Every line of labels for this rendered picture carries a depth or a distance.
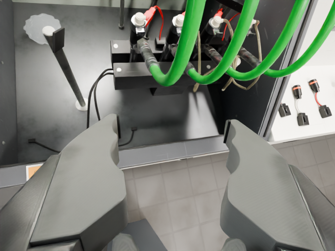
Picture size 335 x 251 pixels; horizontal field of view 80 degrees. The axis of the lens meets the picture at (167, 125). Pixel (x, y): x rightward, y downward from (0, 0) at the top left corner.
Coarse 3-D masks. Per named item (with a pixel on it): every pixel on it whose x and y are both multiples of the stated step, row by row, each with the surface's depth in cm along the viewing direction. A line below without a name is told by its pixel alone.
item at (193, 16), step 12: (192, 0) 15; (204, 0) 15; (192, 12) 15; (192, 24) 16; (180, 36) 17; (192, 36) 16; (180, 48) 18; (192, 48) 18; (180, 60) 18; (156, 72) 27; (168, 72) 21; (180, 72) 20; (168, 84) 23
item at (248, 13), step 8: (248, 0) 20; (256, 0) 20; (248, 8) 21; (256, 8) 21; (240, 16) 22; (248, 16) 21; (240, 24) 22; (248, 24) 22; (240, 32) 22; (232, 40) 24; (240, 40) 23; (176, 48) 42; (232, 48) 24; (224, 56) 25; (232, 56) 25; (224, 64) 26; (192, 72) 36; (216, 72) 28; (224, 72) 27; (200, 80) 32; (208, 80) 30; (216, 80) 30
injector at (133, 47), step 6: (132, 18) 37; (132, 24) 38; (144, 24) 38; (132, 30) 39; (144, 30) 39; (132, 36) 40; (138, 36) 40; (132, 42) 42; (132, 48) 45; (132, 54) 47; (132, 60) 49
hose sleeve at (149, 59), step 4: (140, 44) 35; (144, 44) 34; (140, 48) 34; (144, 48) 33; (148, 48) 33; (140, 52) 34; (144, 52) 32; (148, 52) 32; (152, 52) 33; (144, 56) 32; (148, 56) 31; (152, 56) 31; (144, 60) 32; (148, 60) 30; (152, 60) 30; (156, 60) 30; (148, 64) 30; (152, 64) 29; (156, 64) 30; (148, 68) 30
